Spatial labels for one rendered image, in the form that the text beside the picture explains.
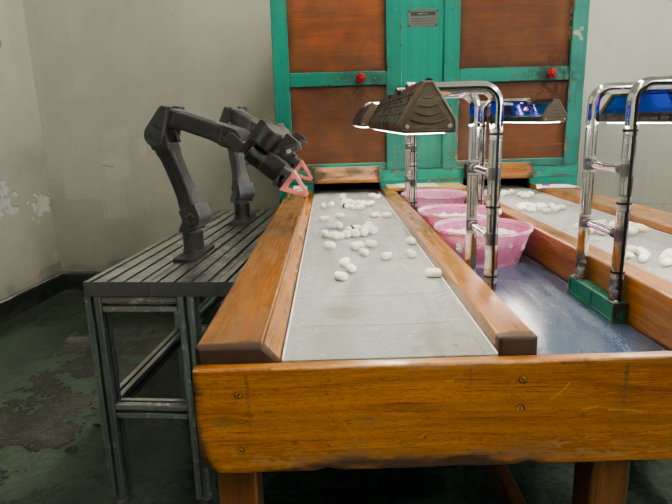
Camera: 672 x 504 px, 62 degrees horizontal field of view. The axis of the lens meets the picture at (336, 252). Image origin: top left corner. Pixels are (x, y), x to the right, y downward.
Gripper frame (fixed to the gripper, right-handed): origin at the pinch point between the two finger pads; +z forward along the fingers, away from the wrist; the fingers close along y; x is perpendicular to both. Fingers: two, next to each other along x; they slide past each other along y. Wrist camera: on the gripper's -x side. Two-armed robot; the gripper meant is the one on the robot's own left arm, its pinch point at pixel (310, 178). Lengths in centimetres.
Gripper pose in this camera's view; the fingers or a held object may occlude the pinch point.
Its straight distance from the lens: 208.4
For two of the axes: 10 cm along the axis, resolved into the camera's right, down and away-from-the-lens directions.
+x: -6.3, 7.6, 1.7
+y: -0.1, -2.3, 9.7
